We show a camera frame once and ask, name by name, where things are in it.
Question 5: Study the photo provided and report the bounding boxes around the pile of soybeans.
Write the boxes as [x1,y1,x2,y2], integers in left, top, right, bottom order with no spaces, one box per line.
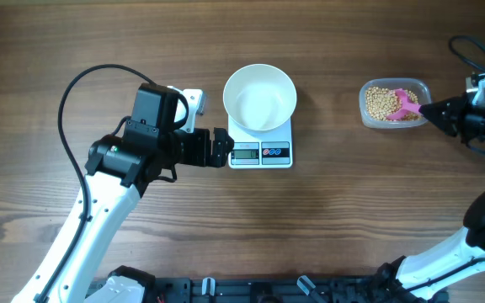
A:
[365,87,421,122]

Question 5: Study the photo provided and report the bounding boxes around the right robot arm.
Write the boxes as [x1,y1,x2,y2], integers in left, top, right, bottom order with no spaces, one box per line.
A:
[386,93,485,302]

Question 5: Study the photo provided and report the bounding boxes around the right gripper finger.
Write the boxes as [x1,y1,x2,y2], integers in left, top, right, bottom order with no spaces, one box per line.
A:
[419,96,461,116]
[420,110,457,137]

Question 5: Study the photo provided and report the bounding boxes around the clear plastic container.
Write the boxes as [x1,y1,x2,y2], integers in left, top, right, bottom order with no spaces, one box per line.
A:
[359,78,432,129]

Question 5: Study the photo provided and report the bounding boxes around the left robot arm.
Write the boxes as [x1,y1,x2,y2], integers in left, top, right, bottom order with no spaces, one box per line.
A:
[13,83,234,302]

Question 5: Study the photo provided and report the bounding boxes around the white bowl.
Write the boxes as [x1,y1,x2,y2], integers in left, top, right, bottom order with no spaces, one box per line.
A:
[222,64,298,136]

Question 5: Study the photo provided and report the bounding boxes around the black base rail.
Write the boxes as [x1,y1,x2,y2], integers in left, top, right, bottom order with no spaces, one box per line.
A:
[86,275,450,303]

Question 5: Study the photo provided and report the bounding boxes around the white digital kitchen scale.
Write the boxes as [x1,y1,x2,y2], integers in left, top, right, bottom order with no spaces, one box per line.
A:
[228,118,294,169]

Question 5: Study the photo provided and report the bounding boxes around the pink plastic scoop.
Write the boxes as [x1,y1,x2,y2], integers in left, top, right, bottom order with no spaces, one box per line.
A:
[387,88,421,120]

